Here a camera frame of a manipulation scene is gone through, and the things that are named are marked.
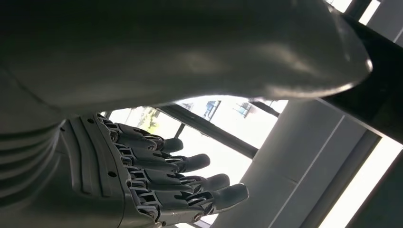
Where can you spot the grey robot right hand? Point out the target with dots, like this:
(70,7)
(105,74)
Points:
(157,50)

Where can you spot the dark window frame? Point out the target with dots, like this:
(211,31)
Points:
(214,132)

